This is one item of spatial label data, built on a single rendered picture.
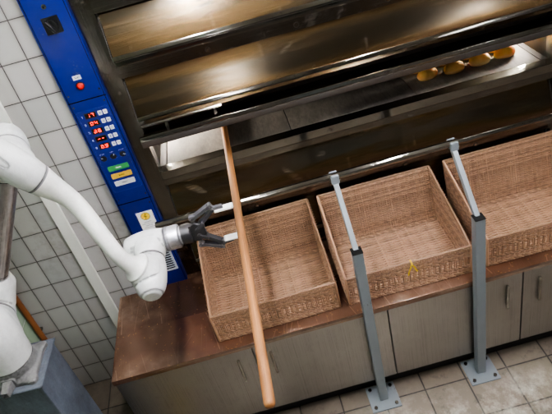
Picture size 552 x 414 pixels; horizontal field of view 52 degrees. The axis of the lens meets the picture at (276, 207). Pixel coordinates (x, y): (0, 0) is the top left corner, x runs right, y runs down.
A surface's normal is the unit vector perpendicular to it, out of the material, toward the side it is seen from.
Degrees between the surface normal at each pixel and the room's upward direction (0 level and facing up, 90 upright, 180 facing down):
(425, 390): 0
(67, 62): 90
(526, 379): 0
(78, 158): 90
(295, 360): 90
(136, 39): 70
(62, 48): 90
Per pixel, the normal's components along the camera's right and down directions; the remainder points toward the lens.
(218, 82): 0.07, 0.26
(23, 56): 0.15, 0.56
